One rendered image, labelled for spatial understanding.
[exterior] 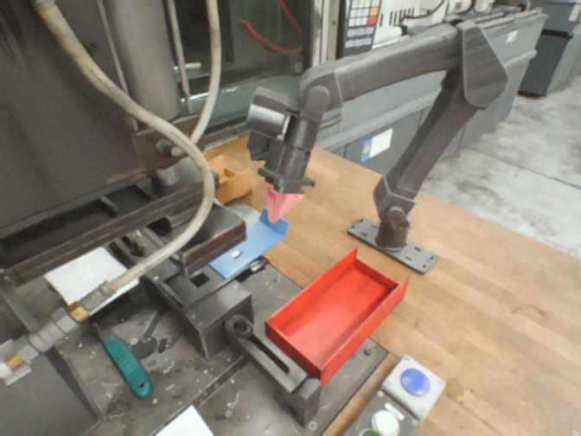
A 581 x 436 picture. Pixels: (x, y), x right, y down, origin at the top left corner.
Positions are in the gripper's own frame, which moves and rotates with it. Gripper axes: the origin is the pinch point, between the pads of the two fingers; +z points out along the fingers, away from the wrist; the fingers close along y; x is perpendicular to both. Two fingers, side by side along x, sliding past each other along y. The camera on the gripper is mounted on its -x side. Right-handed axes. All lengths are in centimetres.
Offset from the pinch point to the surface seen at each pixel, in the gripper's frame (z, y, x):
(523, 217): 3, -227, 19
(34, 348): 7.8, 40.3, 8.5
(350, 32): -50, -67, -46
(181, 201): -5.2, 23.5, 2.9
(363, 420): 14.0, 8.9, 32.5
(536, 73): -128, -434, -55
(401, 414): 12.1, 5.1, 35.7
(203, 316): 12.2, 17.9, 7.1
